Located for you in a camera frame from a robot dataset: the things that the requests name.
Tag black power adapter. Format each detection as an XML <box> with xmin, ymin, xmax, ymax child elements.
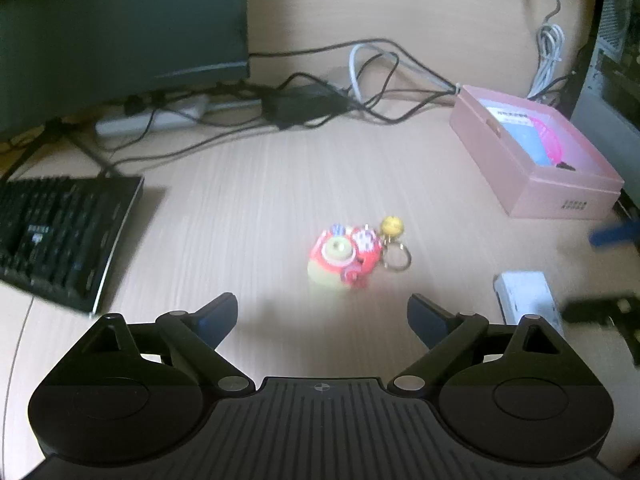
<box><xmin>260</xmin><ymin>84</ymin><xmax>350</xmax><ymax>130</ymax></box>

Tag white adapter box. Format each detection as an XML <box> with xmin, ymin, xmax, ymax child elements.
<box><xmin>494</xmin><ymin>271</ymin><xmax>564</xmax><ymax>336</ymax></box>

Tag computer tower case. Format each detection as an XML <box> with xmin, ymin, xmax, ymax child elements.
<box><xmin>559</xmin><ymin>0</ymin><xmax>639</xmax><ymax>208</ymax></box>

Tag black monitor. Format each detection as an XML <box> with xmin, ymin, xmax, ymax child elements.
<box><xmin>1</xmin><ymin>0</ymin><xmax>250</xmax><ymax>141</ymax></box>

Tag red camera toy keychain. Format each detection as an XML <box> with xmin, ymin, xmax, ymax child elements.
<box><xmin>307</xmin><ymin>216</ymin><xmax>412</xmax><ymax>290</ymax></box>

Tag pink toy net scoop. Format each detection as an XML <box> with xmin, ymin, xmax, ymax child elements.
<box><xmin>529</xmin><ymin>117</ymin><xmax>575</xmax><ymax>171</ymax></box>

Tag blue tissue packet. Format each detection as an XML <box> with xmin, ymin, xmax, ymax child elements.
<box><xmin>487</xmin><ymin>105</ymin><xmax>552</xmax><ymax>166</ymax></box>

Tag black keyboard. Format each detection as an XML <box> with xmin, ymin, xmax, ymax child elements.
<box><xmin>1</xmin><ymin>176</ymin><xmax>144</xmax><ymax>314</ymax></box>

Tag pink cardboard box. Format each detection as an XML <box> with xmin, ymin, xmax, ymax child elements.
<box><xmin>450</xmin><ymin>86</ymin><xmax>624</xmax><ymax>220</ymax></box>

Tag bundled white cable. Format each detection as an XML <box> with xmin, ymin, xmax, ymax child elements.
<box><xmin>524</xmin><ymin>0</ymin><xmax>566</xmax><ymax>101</ymax></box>

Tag white power strip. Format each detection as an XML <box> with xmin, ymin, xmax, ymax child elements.
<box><xmin>96</xmin><ymin>93</ymin><xmax>260</xmax><ymax>139</ymax></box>

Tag black cables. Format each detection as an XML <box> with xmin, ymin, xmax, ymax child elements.
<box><xmin>0</xmin><ymin>37</ymin><xmax>461</xmax><ymax>181</ymax></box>

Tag grey looped cable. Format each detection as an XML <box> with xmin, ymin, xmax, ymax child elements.
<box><xmin>347</xmin><ymin>42</ymin><xmax>459</xmax><ymax>104</ymax></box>

